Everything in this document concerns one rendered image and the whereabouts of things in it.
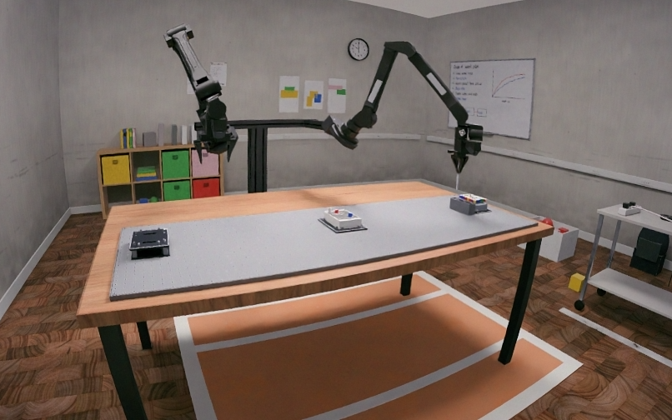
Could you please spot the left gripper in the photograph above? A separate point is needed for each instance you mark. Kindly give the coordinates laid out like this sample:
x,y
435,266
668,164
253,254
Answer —
x,y
459,158

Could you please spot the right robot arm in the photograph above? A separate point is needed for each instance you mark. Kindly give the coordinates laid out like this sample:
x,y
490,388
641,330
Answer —
x,y
207,88

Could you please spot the white tube rack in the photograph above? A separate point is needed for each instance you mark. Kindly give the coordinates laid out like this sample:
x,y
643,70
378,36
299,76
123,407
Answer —
x,y
342,220

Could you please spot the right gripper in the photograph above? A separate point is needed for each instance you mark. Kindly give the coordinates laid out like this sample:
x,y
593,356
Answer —
x,y
204,137

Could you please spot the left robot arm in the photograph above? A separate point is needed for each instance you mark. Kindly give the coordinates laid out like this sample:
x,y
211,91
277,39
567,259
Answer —
x,y
364,118

